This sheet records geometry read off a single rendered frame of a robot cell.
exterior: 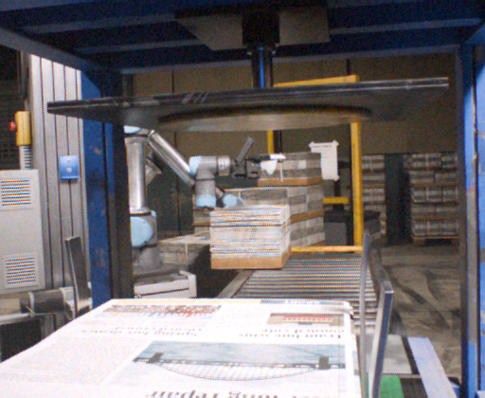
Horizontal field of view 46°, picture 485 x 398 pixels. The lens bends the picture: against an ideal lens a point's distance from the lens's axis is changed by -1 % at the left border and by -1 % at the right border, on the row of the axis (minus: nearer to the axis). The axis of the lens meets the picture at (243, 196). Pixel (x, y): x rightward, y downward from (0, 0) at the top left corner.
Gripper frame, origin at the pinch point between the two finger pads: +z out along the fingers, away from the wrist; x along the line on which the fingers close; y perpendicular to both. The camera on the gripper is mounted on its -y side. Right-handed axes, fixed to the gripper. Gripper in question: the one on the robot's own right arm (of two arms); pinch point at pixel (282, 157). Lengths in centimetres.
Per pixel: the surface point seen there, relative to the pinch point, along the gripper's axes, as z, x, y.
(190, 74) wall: -72, -774, -269
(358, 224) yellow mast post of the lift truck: 77, -210, 20
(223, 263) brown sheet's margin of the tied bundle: -24.1, -14.4, 39.5
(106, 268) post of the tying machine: -52, 78, 37
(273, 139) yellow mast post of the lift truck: 18, -237, -50
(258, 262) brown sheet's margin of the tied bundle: -10.3, -11.4, 39.6
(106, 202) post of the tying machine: -51, 80, 21
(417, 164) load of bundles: 244, -559, -69
